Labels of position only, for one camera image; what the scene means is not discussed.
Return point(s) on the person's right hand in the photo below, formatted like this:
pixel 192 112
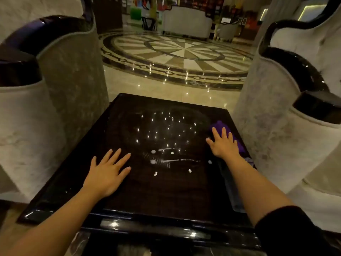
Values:
pixel 223 147

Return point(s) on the person's left hand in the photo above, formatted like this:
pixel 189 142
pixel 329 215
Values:
pixel 105 178

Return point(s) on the purple cloth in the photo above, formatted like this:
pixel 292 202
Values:
pixel 241 147

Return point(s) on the gray cloth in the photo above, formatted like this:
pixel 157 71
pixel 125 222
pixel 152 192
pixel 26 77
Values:
pixel 235 195

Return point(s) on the person's left forearm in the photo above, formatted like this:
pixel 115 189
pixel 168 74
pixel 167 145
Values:
pixel 56 229

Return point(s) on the person's right forearm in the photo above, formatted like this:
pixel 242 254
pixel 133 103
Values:
pixel 255 189

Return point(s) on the scattered white crumbs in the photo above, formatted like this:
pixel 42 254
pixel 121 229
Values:
pixel 153 162

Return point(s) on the beige velvet sofa, black trim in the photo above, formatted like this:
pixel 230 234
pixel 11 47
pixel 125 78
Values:
pixel 274 130
pixel 64 85

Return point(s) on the black sleeve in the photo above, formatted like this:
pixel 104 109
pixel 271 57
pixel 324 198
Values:
pixel 290 234

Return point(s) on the small white lobby armchair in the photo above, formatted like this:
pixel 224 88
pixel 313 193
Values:
pixel 227 30

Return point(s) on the white tufted lobby sofa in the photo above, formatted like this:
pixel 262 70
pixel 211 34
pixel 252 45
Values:
pixel 186 22

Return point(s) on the black lobby side table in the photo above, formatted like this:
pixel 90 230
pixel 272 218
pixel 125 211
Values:
pixel 148 22

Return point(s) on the green box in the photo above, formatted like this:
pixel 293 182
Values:
pixel 136 13

